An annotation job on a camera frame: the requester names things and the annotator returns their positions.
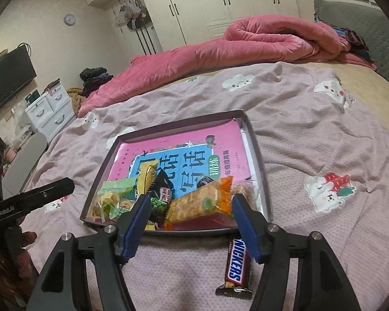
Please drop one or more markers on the clear nut candy packet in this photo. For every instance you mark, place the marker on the clear nut candy packet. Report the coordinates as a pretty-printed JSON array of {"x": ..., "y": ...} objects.
[{"x": 246, "y": 192}]

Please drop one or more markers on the brown knitted blanket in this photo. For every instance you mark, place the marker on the brown knitted blanket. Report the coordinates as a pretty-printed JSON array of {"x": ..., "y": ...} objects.
[{"x": 74, "y": 95}]

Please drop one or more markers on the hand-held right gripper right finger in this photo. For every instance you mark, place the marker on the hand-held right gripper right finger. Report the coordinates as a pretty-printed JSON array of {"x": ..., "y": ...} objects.
[{"x": 248, "y": 233}]

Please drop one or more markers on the small dark round snack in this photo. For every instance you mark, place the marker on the small dark round snack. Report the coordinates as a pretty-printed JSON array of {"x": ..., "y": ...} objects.
[{"x": 206, "y": 181}]

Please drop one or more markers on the yellow green snack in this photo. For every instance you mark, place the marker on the yellow green snack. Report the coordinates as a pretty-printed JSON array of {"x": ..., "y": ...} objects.
[{"x": 105, "y": 204}]

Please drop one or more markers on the round wall clock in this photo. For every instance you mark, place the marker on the round wall clock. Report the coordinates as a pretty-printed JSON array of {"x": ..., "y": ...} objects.
[{"x": 69, "y": 19}]

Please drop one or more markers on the light green snack bag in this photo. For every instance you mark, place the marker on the light green snack bag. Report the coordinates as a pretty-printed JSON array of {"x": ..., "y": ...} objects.
[{"x": 116, "y": 186}]

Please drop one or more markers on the hanging bags on door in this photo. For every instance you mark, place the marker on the hanging bags on door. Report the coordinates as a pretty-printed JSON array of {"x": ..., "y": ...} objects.
[{"x": 133, "y": 13}]

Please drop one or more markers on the orange cracker packet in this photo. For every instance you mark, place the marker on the orange cracker packet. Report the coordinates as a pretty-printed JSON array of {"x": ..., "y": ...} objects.
[{"x": 197, "y": 204}]

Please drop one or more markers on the grey quilted headboard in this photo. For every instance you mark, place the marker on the grey quilted headboard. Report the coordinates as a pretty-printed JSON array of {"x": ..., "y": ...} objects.
[{"x": 359, "y": 19}]

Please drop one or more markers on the white wardrobe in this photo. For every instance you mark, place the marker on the white wardrobe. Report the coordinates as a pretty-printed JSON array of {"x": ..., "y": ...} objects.
[{"x": 197, "y": 6}]

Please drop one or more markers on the black wall television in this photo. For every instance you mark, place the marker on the black wall television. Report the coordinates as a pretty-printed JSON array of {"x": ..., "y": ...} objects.
[{"x": 9, "y": 77}]

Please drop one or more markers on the person's left hand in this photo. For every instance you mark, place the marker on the person's left hand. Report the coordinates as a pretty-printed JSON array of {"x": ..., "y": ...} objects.
[{"x": 24, "y": 265}]

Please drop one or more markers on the pink and blue book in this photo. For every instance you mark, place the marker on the pink and blue book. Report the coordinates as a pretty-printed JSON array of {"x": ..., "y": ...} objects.
[{"x": 188, "y": 145}]

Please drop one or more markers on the yellow snack packet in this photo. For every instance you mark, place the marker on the yellow snack packet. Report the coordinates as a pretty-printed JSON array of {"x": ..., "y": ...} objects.
[{"x": 147, "y": 176}]

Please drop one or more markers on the pink quilt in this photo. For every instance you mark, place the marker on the pink quilt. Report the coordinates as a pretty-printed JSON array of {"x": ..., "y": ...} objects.
[{"x": 214, "y": 51}]

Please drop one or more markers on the brown chocolate bar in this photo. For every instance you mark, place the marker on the brown chocolate bar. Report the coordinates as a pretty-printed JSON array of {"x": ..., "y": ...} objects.
[{"x": 236, "y": 265}]

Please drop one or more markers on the pink printed bed cover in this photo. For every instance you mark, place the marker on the pink printed bed cover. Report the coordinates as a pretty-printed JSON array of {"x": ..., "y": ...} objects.
[{"x": 311, "y": 136}]

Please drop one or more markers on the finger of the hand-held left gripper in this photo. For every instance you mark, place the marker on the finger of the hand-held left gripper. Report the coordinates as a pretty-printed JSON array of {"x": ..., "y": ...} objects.
[{"x": 52, "y": 192}]

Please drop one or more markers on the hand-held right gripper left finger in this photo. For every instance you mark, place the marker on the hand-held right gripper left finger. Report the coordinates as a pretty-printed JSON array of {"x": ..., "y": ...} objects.
[{"x": 136, "y": 226}]

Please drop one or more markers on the dark shallow cardboard box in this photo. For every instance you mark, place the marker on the dark shallow cardboard box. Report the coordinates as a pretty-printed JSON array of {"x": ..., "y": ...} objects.
[{"x": 261, "y": 181}]

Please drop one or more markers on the yellow bed sheet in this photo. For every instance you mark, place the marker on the yellow bed sheet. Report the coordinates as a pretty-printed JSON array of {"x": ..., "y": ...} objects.
[{"x": 369, "y": 81}]

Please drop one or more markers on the white drawer chest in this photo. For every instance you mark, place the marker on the white drawer chest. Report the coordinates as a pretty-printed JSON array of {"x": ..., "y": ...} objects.
[{"x": 52, "y": 116}]

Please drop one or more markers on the pile of colourful clothes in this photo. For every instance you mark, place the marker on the pile of colourful clothes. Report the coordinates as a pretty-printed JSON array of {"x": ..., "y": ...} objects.
[{"x": 355, "y": 40}]

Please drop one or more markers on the pile of dark clothes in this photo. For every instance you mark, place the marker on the pile of dark clothes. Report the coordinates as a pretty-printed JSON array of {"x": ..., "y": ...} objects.
[{"x": 95, "y": 79}]

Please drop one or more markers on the black green pea packet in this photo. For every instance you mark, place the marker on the black green pea packet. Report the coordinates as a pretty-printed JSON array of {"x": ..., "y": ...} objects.
[{"x": 160, "y": 197}]

